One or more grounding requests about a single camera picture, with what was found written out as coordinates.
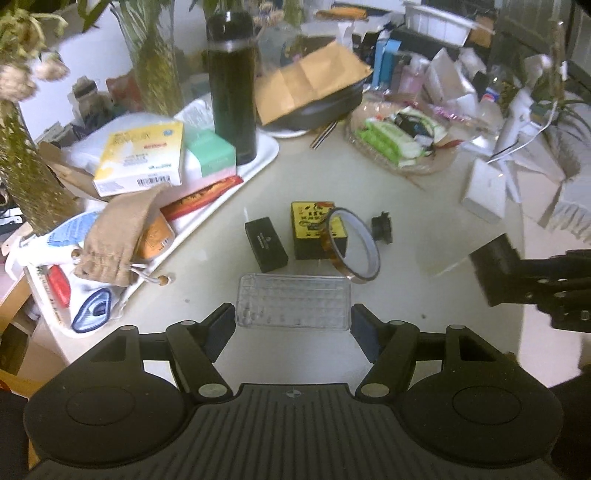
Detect clear plastic case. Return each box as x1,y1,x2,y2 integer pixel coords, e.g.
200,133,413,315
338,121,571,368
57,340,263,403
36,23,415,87
235,273,352,331

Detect blue oval packet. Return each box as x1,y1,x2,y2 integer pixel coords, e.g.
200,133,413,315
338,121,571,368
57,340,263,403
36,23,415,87
71,287,113,333

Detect blue carton box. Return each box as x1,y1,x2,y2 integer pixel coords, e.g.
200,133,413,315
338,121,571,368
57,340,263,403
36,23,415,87
374,39,402,88

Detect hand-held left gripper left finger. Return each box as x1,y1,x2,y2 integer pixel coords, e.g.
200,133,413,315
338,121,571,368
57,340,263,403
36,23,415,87
69,303,236,406

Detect red oval packet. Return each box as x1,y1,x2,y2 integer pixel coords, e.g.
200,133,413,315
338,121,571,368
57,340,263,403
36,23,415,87
46,264,73,308

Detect blue and white tube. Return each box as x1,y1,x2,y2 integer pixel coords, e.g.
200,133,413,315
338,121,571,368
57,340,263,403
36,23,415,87
18,212,100,268

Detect glass vase with dried flowers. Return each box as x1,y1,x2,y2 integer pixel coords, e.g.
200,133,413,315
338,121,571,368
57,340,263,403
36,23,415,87
0,9,80,237

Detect black zip case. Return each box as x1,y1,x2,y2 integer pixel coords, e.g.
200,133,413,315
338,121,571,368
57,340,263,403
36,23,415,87
265,83,365,132

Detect blue label soda bottle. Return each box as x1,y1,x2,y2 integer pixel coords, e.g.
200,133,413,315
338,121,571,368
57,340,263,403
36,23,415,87
480,69,504,106

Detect black thermos bottle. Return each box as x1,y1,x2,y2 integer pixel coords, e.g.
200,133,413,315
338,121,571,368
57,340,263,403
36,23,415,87
205,11,258,165

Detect yellow and white box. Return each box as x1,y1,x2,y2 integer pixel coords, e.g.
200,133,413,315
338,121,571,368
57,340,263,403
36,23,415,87
92,121,184,198

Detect glass vase with green stems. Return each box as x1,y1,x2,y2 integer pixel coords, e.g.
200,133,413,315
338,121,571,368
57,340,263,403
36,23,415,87
113,0,185,116
257,0,306,70

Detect pink soap bottle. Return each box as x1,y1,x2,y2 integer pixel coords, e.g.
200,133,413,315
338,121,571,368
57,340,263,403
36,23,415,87
399,58,426,95

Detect yellow and black box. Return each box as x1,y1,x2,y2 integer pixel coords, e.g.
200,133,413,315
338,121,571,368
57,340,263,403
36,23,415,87
291,200,349,260

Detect white plate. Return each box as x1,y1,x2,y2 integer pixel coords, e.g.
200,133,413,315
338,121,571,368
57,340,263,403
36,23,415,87
259,124,317,139

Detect burlap drawstring pouch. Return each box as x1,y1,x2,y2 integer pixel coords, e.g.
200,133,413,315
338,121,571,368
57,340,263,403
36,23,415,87
74,185,175,289

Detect small black knob part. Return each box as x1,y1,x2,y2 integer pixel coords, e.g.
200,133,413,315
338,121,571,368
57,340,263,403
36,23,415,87
372,211,393,244

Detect white cable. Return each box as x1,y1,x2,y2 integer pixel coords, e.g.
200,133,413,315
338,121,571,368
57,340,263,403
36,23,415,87
487,69,568,164

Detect amber tape ring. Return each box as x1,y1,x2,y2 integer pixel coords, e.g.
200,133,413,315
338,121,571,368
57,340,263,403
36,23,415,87
325,209,380,281

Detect small black box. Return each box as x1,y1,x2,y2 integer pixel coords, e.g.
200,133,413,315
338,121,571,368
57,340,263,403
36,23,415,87
245,216,290,273

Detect white food container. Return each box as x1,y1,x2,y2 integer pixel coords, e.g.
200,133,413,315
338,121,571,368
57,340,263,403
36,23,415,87
402,0,485,47

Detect green and pink box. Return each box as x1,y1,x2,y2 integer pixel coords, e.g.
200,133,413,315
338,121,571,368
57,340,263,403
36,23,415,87
185,129,237,178

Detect chopsticks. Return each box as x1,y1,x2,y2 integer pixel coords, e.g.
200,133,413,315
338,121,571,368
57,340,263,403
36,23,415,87
309,121,338,149

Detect brown paper envelope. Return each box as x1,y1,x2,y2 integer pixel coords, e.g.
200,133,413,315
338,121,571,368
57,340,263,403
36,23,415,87
255,41,373,126

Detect white power bank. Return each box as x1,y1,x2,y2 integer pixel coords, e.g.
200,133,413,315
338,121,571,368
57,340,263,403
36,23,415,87
460,159,507,223

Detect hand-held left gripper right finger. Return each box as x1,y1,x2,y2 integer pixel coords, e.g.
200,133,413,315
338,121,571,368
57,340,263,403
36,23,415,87
352,303,518,404

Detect pile of green packets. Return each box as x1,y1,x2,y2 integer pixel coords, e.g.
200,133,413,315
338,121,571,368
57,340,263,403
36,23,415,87
355,108,445,167

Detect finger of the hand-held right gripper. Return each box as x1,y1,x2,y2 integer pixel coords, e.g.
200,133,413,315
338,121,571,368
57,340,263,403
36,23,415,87
468,233,591,308

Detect glass bowl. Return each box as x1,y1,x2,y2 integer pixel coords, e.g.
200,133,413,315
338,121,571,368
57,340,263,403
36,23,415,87
345,99,459,176

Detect orange packet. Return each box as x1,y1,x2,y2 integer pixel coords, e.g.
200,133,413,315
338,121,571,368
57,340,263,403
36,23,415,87
136,215,176,261

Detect white tray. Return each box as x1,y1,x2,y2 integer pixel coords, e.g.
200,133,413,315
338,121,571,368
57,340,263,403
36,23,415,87
23,95,280,340

